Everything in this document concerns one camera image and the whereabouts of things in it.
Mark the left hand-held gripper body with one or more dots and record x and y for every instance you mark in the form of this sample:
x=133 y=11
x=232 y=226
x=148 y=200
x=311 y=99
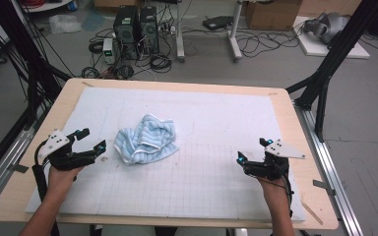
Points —
x=59 y=154

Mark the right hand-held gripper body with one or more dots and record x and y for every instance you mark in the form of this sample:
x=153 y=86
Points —
x=272 y=162

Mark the blue striped towel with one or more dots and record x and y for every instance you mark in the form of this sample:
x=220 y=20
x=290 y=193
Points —
x=151 y=137

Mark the person's right hand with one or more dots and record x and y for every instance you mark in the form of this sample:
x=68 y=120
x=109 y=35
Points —
x=272 y=188

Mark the grey tape piece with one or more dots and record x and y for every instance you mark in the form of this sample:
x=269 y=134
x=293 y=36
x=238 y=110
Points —
x=19 y=168
x=323 y=186

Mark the white foam mat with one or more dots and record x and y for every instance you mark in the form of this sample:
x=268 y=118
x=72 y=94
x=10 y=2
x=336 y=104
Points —
x=210 y=114

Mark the white power supply unit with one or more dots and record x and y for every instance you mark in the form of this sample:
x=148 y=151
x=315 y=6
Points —
x=109 y=50

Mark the white floor board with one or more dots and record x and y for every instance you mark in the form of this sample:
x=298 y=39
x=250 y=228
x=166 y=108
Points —
x=315 y=47

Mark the white desk leg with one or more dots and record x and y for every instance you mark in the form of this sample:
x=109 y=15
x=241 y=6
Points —
x=234 y=36
x=179 y=32

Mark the clear plastic bag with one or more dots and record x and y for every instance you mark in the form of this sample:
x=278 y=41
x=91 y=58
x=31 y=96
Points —
x=64 y=23

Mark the wide black computer tower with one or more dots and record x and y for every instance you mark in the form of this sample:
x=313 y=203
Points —
x=126 y=29

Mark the narrow black computer tower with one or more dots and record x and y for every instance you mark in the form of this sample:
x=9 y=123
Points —
x=149 y=29

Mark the large cardboard box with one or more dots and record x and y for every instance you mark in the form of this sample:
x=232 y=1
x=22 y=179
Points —
x=272 y=14

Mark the black flat case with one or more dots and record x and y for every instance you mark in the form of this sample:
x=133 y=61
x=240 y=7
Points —
x=217 y=22

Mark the grey headset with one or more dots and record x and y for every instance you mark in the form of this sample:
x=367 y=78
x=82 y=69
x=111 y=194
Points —
x=328 y=28

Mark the aluminium rail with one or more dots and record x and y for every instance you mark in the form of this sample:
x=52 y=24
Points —
x=331 y=173
x=3 y=167

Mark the black metal frame stand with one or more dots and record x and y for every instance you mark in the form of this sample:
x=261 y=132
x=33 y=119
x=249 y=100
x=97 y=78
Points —
x=16 y=42
x=338 y=49

